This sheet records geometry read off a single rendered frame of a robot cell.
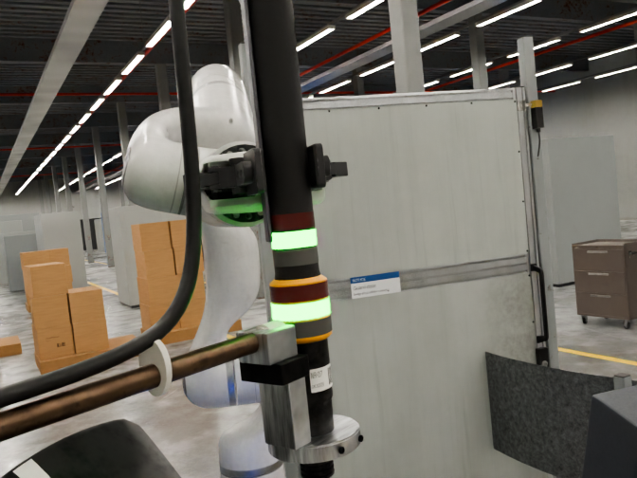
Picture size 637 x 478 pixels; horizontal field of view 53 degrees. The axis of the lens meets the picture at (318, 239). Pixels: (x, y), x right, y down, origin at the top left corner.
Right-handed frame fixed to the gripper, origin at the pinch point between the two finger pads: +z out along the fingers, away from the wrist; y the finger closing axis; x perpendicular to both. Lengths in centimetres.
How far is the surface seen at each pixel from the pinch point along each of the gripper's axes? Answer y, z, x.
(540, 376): -126, -149, -71
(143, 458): 12.2, -6.7, -21.5
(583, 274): -459, -532, -104
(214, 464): -28, -367, -162
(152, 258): -21, -815, -47
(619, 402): -60, -36, -38
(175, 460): -5, -388, -161
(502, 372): -122, -169, -74
